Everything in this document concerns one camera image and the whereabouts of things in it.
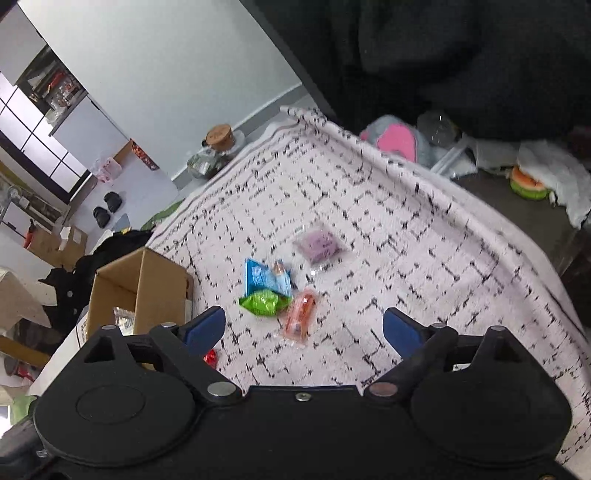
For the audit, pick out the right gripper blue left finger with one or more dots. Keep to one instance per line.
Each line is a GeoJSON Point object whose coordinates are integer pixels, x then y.
{"type": "Point", "coordinates": [182, 350]}

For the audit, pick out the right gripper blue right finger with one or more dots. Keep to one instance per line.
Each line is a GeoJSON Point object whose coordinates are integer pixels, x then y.
{"type": "Point", "coordinates": [423, 350]}

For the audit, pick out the red chocolate bar wrapper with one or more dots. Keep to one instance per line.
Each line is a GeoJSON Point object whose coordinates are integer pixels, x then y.
{"type": "Point", "coordinates": [210, 358]}

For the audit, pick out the long white cracker pack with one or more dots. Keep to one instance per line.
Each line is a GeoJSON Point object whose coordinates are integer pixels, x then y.
{"type": "Point", "coordinates": [124, 320]}

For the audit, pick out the green snack packet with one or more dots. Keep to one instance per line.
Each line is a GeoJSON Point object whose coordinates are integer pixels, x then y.
{"type": "Point", "coordinates": [265, 303]}

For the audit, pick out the blue snack bag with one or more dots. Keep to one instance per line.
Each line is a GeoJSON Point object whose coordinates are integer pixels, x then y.
{"type": "Point", "coordinates": [261, 277]}

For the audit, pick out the pink sausage snack pack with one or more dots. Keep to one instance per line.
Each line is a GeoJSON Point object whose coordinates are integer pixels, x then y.
{"type": "Point", "coordinates": [299, 315]}

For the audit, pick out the purple snack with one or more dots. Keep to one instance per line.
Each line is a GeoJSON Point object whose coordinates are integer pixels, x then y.
{"type": "Point", "coordinates": [317, 244]}

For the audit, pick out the brown cardboard box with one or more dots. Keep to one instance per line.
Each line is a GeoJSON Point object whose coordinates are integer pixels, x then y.
{"type": "Point", "coordinates": [155, 289]}

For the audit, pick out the green cartoon floor mat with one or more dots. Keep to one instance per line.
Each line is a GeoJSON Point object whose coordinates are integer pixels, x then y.
{"type": "Point", "coordinates": [159, 217]}

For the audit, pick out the black clothes heap on floor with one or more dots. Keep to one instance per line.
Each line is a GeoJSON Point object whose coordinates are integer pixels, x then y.
{"type": "Point", "coordinates": [73, 289]}

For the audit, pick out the black slipper left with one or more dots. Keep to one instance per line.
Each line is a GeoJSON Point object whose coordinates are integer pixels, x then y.
{"type": "Point", "coordinates": [101, 216]}

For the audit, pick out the white black patterned blanket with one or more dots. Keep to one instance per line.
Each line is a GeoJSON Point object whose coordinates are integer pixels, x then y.
{"type": "Point", "coordinates": [412, 240]}

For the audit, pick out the small cardboard box on floor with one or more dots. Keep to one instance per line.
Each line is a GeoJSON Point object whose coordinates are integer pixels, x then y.
{"type": "Point", "coordinates": [61, 250]}

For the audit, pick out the wooden table with cloth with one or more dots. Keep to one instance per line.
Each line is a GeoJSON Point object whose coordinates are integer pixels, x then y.
{"type": "Point", "coordinates": [18, 303]}

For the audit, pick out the clear bag by container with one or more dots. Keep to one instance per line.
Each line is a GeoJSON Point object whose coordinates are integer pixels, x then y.
{"type": "Point", "coordinates": [206, 163]}

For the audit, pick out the burger shaped toy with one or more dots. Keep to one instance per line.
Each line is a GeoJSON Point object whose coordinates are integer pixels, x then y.
{"type": "Point", "coordinates": [527, 187]}

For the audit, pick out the pink plastic bag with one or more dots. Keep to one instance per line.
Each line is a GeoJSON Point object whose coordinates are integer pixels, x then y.
{"type": "Point", "coordinates": [106, 170]}

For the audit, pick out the brown lidded round container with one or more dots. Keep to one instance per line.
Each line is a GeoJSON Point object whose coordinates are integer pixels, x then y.
{"type": "Point", "coordinates": [220, 138]}

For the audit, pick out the pink grey plush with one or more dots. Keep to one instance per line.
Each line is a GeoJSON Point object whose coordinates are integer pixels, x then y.
{"type": "Point", "coordinates": [392, 135]}

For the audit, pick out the white kitchen cabinet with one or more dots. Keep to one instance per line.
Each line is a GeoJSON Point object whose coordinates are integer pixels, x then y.
{"type": "Point", "coordinates": [88, 134]}

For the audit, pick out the dark framed glass door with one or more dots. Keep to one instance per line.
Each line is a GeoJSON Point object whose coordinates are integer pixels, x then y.
{"type": "Point", "coordinates": [26, 131]}

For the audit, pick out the black clothes pile on chair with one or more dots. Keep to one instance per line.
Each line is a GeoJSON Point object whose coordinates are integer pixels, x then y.
{"type": "Point", "coordinates": [501, 70]}

